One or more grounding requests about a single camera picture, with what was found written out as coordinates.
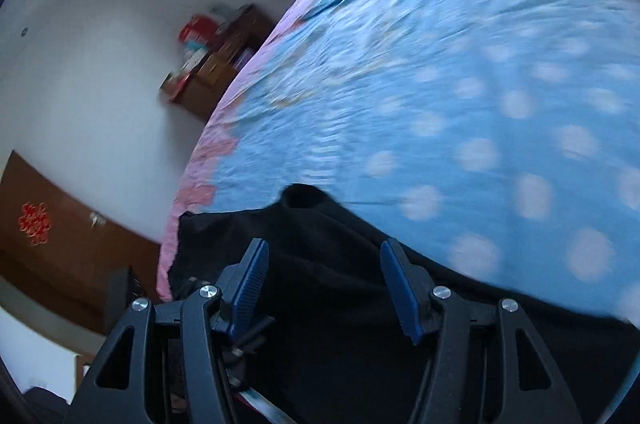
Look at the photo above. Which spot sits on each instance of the red paper door decoration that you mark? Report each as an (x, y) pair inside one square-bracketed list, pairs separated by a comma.
[(34, 224)]

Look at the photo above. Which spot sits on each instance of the round bed with patterned sheet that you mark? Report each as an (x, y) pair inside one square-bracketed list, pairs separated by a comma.
[(425, 28)]

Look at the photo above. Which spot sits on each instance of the red gift bag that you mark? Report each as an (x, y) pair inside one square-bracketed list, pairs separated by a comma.
[(197, 31)]

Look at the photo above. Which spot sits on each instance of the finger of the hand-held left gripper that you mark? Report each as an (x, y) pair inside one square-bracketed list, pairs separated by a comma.
[(240, 349)]

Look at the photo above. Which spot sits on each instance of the brown wooden door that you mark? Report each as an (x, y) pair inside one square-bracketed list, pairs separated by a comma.
[(65, 264)]

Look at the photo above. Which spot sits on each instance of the black pants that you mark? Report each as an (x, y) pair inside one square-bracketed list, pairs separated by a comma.
[(325, 264)]

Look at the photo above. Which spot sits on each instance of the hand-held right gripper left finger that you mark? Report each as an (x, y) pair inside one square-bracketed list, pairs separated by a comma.
[(250, 284)]

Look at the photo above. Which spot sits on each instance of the wooden desk with drawers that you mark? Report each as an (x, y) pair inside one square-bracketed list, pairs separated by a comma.
[(210, 88)]

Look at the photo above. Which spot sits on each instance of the black furniture piece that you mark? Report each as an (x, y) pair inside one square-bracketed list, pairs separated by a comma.
[(122, 299)]

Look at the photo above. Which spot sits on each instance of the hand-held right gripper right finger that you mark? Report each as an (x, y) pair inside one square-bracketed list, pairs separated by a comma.
[(400, 289)]

